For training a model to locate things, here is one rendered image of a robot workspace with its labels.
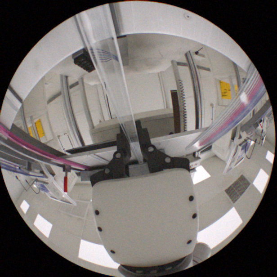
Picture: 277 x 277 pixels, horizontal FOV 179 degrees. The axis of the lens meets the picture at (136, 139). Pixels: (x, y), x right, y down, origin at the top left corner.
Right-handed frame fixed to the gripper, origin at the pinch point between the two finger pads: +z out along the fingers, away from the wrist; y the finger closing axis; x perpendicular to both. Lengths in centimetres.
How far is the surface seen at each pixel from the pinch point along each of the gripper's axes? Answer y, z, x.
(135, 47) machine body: 7.8, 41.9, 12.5
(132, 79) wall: 12, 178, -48
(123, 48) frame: 2.0, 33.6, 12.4
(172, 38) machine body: 22.9, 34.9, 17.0
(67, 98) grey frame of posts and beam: -32.3, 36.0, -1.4
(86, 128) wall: -114, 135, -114
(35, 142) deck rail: -30.2, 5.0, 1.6
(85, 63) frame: -14.4, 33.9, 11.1
